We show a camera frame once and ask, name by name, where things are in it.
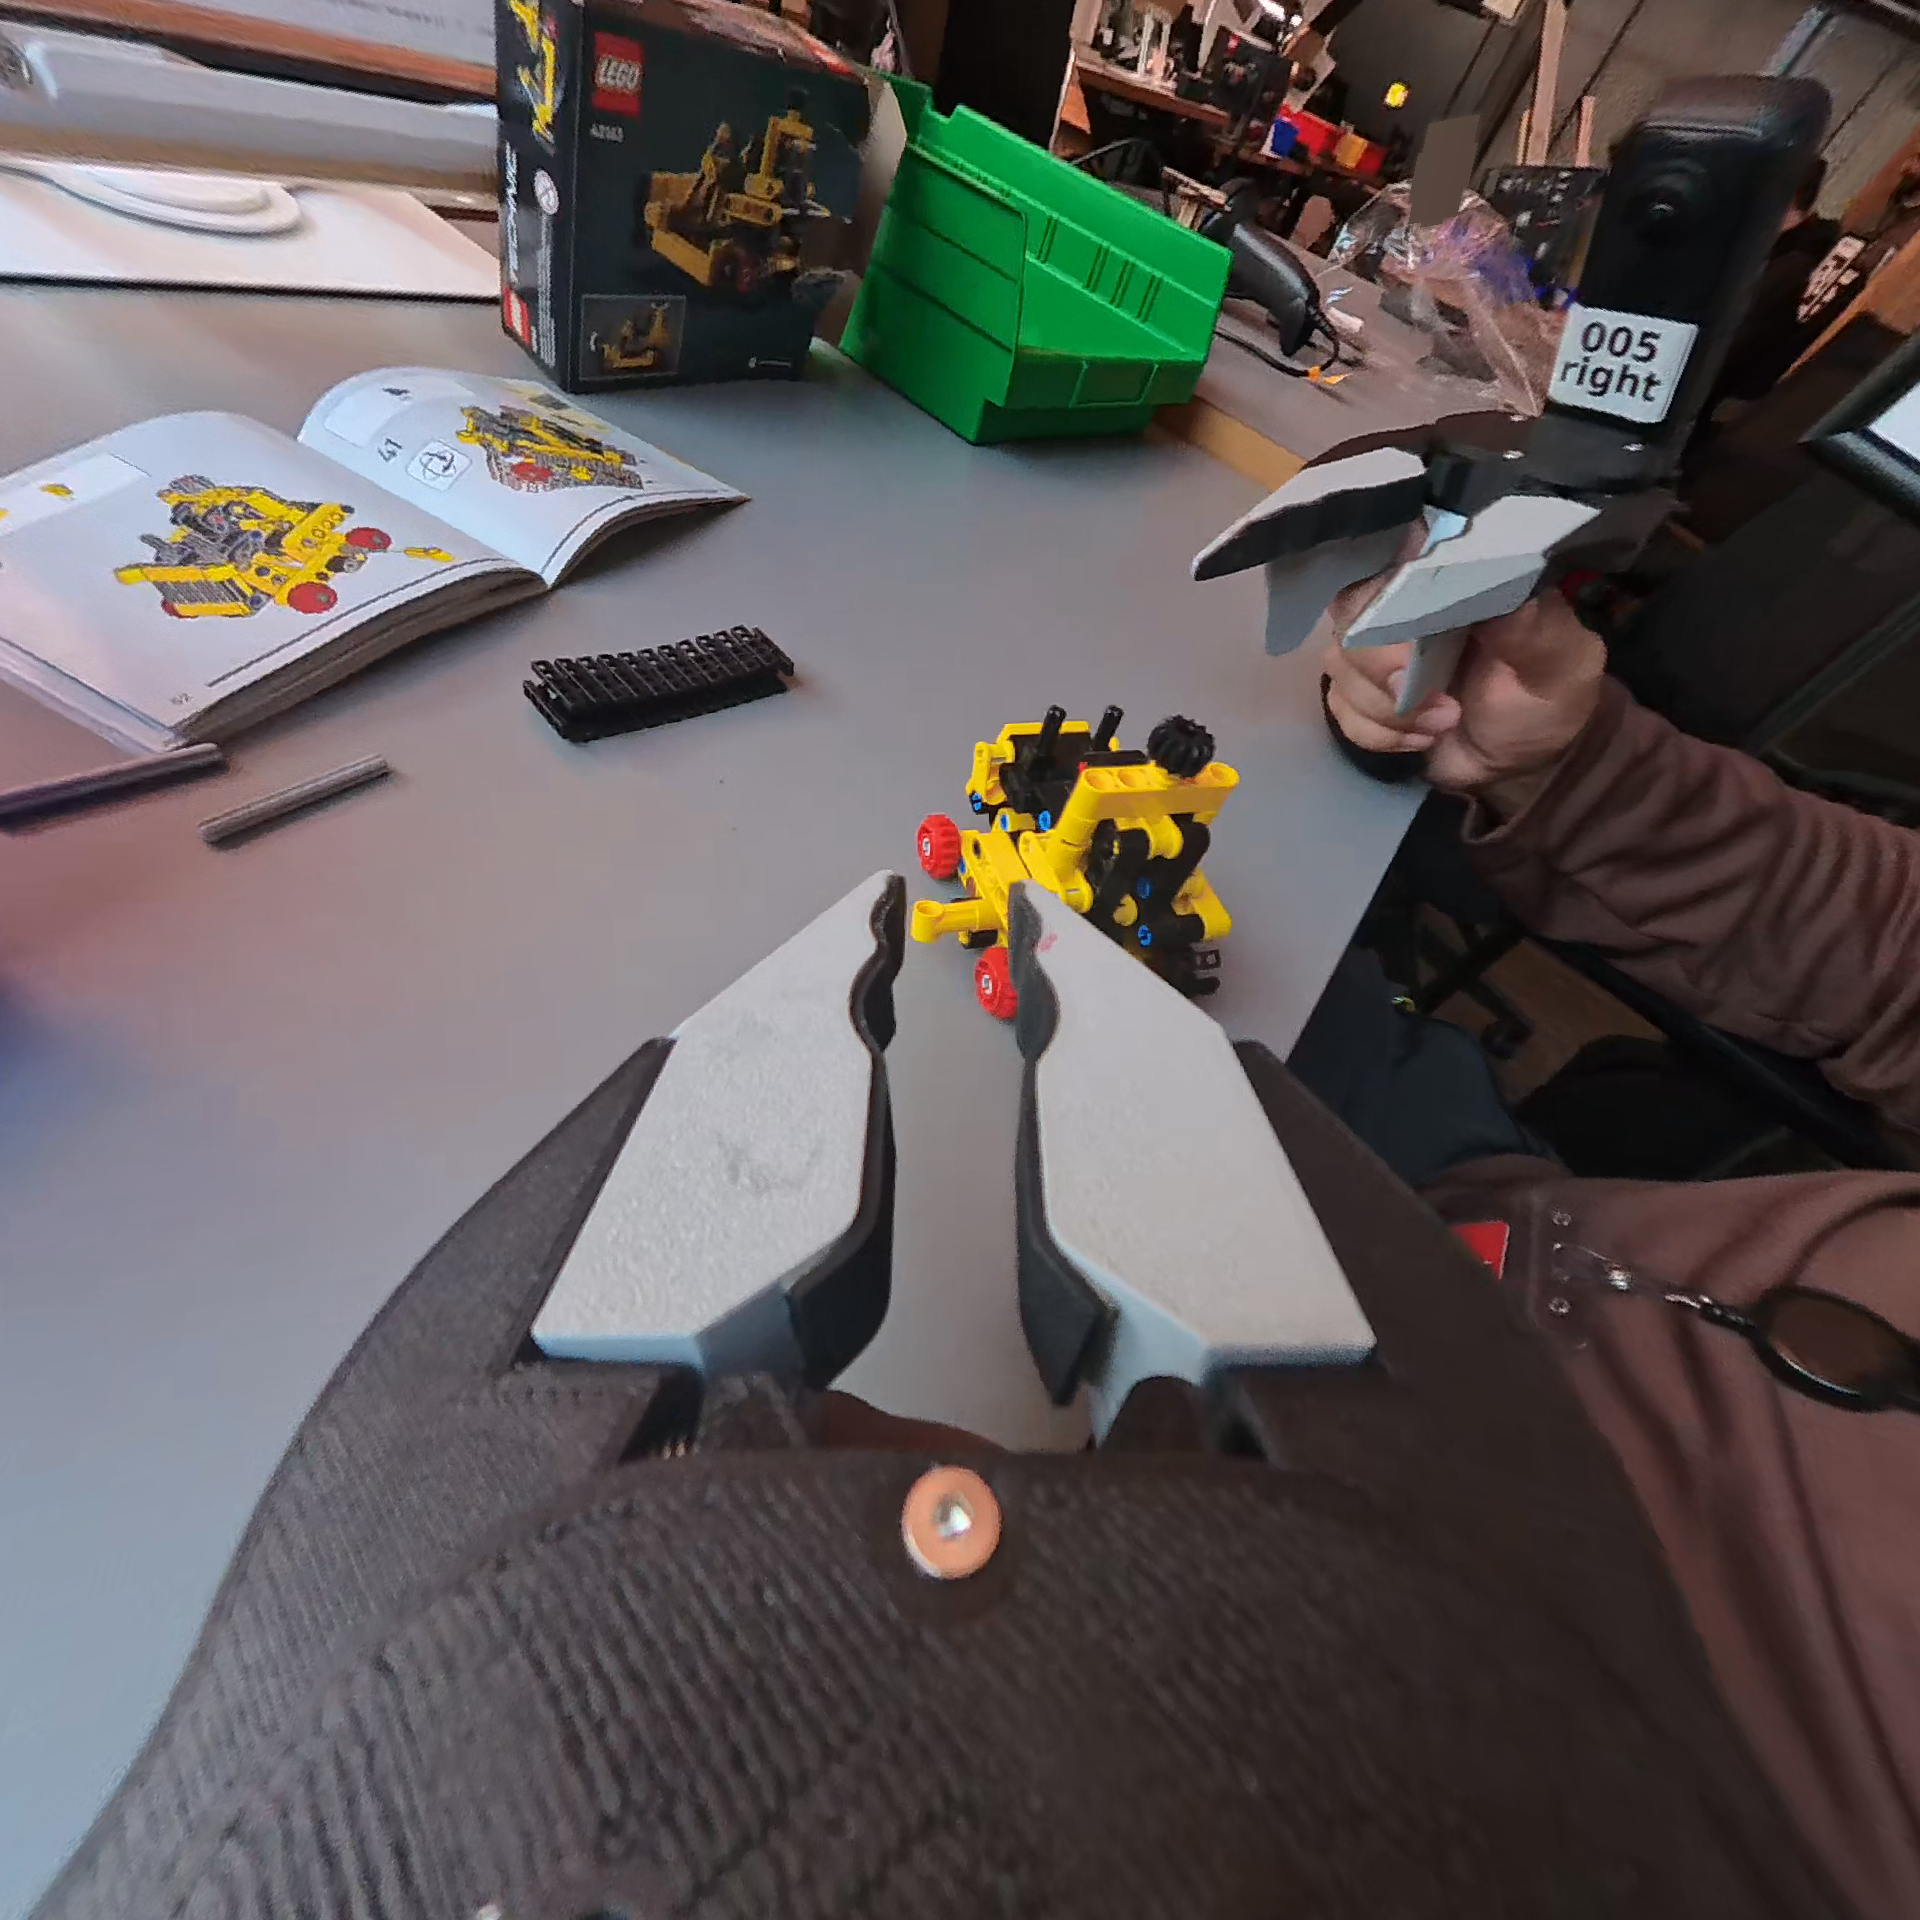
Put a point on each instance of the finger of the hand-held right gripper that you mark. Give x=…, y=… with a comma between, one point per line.
x=1485, y=563
x=1320, y=510

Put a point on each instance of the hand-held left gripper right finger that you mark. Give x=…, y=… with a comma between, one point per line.
x=1184, y=1200

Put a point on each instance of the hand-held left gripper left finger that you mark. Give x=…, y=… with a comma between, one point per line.
x=720, y=1171

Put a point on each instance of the yellow lego bulldozer model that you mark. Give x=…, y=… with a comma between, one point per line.
x=1080, y=840

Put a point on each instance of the person's right forearm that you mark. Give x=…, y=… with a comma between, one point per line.
x=1724, y=900

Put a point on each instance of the black lego track strip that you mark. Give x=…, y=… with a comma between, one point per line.
x=661, y=683

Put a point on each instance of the short brown lego axle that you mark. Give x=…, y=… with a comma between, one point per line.
x=113, y=780

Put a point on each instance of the dark lego set box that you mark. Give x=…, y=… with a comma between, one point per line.
x=674, y=181

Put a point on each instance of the lego instruction booklet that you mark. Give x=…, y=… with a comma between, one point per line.
x=224, y=503

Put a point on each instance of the person's right hand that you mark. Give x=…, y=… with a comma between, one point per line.
x=1515, y=691

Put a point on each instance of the black barcode scanner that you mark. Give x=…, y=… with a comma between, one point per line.
x=1275, y=278

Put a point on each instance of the clear plastic bag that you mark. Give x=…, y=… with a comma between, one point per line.
x=1448, y=284

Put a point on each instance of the person's dark trouser leg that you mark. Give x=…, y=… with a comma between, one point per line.
x=1411, y=1064

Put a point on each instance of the green plastic bin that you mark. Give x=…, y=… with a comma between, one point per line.
x=1021, y=284

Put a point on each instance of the short grey rod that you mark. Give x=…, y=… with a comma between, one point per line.
x=292, y=799

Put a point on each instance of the person's brown shirt torso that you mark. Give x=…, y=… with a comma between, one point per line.
x=1770, y=1574

